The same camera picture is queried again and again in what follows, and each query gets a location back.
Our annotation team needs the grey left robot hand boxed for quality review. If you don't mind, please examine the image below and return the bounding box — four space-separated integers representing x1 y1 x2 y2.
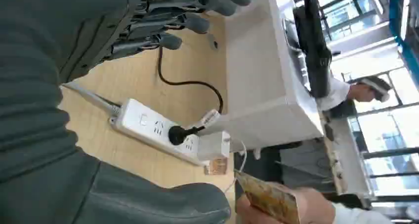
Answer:
0 0 256 224

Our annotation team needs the person's hand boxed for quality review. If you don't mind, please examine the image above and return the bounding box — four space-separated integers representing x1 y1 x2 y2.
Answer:
235 187 336 224

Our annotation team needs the brown patterned card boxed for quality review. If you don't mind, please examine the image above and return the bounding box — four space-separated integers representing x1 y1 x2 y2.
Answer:
235 171 301 224

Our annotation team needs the small brown card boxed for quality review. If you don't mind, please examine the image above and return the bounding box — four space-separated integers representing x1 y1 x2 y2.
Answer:
204 157 228 176

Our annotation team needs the white charger adapter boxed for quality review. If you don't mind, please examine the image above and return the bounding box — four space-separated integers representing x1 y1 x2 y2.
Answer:
197 131 231 162

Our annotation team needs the white power strip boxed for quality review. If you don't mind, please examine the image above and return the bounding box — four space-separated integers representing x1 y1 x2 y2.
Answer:
109 98 210 167

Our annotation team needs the person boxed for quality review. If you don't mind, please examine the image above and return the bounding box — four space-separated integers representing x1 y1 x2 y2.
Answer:
316 76 393 118

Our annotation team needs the white desk partition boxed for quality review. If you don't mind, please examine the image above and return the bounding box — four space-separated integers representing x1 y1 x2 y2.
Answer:
224 0 325 153

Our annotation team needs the white headset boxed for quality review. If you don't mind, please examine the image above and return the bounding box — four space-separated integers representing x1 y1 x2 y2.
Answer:
360 78 392 102

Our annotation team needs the black monitor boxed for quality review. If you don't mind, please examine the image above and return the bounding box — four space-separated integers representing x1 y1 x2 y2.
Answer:
293 0 333 99

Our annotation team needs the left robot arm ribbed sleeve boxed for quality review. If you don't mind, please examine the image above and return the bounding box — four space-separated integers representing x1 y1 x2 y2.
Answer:
0 0 128 184

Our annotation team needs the black plug with cable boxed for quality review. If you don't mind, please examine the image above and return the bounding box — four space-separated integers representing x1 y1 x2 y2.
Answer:
158 47 224 146

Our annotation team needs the thin white charger cable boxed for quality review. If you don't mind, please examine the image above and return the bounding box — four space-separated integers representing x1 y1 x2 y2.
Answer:
224 141 248 194

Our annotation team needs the white cable label tag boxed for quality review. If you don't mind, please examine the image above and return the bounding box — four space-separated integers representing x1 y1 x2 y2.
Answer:
196 109 220 129

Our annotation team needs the grey power strip cable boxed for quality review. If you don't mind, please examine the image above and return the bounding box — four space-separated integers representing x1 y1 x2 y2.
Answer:
62 82 122 116

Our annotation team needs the blue frame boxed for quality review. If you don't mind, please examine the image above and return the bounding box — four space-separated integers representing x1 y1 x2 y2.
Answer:
388 0 419 86

